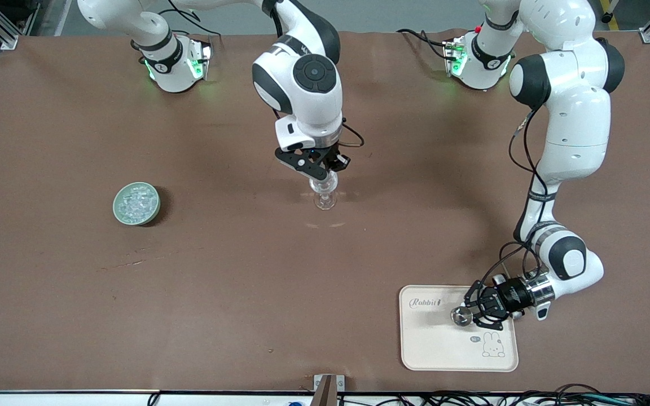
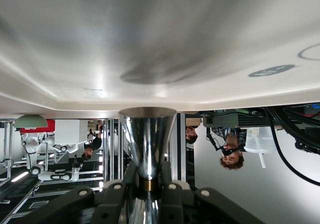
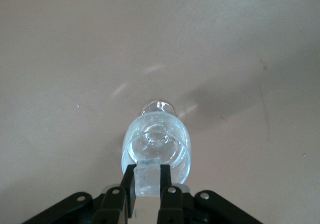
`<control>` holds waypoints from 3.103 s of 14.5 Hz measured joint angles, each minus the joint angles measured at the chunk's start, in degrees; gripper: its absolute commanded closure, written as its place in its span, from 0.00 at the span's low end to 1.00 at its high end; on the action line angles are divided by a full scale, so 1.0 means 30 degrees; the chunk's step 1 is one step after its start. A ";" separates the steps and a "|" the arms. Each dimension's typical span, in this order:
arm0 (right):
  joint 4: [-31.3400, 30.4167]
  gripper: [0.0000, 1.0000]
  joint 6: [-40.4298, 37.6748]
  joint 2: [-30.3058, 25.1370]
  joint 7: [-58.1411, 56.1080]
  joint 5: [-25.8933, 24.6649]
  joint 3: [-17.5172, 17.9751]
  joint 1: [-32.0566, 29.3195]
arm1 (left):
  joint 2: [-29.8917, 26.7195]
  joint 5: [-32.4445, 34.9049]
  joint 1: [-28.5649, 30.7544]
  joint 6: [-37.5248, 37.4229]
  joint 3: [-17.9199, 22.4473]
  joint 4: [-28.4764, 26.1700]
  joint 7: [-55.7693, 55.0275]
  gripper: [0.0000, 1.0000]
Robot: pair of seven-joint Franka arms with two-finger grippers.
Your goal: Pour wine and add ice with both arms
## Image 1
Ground clear ice cubes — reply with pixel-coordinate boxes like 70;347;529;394
119;185;157;220

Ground clear wine glass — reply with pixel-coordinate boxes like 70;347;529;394
309;169;339;211

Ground cream rabbit print tray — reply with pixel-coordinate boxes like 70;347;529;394
398;285;519;373

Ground brown table mat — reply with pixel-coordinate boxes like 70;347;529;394
0;29;650;394

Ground green round bowl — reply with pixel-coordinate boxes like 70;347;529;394
112;182;161;227

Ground black cable bundle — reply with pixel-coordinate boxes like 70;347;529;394
336;383;650;406

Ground black base cable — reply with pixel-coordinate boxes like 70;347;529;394
167;21;214;48
397;28;451;60

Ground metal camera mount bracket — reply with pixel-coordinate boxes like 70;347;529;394
313;374;345;406

